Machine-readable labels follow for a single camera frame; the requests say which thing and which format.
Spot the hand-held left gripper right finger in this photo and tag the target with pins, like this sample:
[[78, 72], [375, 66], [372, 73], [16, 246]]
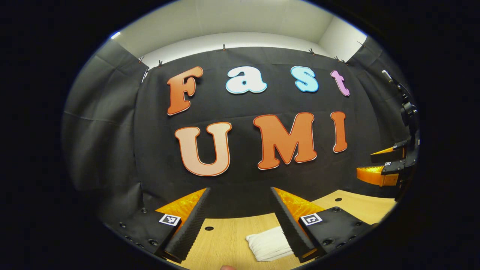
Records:
[[290, 228]]

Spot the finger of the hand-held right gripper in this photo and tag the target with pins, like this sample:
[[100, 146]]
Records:
[[375, 175], [392, 154]]

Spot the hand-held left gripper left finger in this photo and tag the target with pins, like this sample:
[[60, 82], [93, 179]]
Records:
[[191, 228]]

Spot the row of small backdrop clips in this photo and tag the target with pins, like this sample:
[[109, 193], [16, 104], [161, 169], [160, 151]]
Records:
[[224, 47]]

